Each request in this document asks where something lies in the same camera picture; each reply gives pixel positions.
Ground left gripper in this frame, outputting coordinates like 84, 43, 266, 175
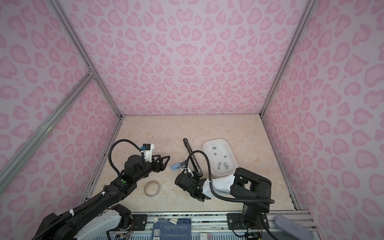
134, 153, 170, 184

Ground black stapler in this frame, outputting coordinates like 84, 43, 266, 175
183, 138, 203, 177

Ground blue mini stapler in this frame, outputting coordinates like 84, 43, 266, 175
171, 163, 181, 171

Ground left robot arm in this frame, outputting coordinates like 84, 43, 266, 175
33, 139, 171, 240

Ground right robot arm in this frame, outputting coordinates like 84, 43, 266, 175
175, 150, 275, 230

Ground clear tape roll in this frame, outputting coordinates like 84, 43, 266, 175
144, 181, 161, 198

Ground white plastic tray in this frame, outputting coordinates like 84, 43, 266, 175
203, 139, 238, 178

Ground grey cloth pad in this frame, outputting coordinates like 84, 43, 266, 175
275, 215, 314, 240

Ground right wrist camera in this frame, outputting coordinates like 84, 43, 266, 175
182, 168, 194, 178

